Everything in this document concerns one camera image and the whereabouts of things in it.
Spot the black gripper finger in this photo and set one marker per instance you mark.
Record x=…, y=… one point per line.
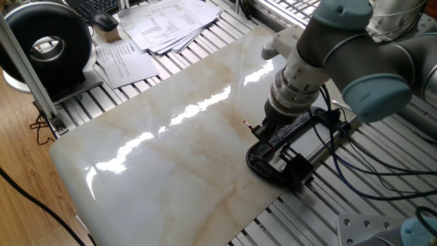
x=274, y=136
x=260, y=131

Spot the beige marble slab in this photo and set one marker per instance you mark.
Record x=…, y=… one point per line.
x=170, y=171

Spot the silver robot mounting plate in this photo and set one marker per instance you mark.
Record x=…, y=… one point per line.
x=368, y=227

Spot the aluminium profile post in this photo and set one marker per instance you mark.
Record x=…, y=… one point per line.
x=27, y=68

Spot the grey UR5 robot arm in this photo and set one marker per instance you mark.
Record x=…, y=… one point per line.
x=341, y=51

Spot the small wooden block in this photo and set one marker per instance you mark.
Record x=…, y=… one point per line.
x=108, y=35

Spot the stack of printed papers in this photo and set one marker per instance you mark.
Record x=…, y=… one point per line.
x=170, y=24

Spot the single white paper sheet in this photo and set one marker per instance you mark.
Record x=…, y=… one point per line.
x=128, y=66

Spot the red pencil with eraser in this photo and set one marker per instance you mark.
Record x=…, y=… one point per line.
x=247, y=124

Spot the black computer mouse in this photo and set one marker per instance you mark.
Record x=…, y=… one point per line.
x=104, y=21

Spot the black C-clamp with steel screw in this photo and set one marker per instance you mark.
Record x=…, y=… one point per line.
x=261, y=165

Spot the black computer keyboard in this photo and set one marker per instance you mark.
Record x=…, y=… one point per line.
x=95, y=7

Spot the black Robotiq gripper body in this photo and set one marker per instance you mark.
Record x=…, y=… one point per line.
x=281, y=121

